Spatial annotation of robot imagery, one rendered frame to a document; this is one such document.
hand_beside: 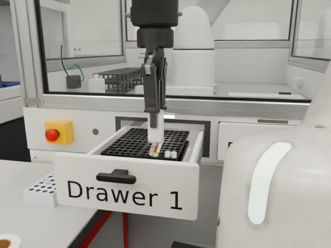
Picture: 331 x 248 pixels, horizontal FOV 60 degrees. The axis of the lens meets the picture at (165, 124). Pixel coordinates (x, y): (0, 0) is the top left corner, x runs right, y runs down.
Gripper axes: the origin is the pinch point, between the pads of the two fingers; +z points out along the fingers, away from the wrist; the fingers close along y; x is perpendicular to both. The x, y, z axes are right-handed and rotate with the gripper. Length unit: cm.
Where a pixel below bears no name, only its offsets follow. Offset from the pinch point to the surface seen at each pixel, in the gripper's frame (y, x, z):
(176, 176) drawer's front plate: 11.0, 6.5, 6.3
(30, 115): -23, -48, 5
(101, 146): -5.1, -15.4, 7.6
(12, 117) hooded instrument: -56, -84, 15
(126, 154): 0.3, -6.9, 7.0
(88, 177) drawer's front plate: 11.1, -10.8, 8.2
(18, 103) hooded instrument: -61, -84, 9
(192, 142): -24.3, 5.3, 11.0
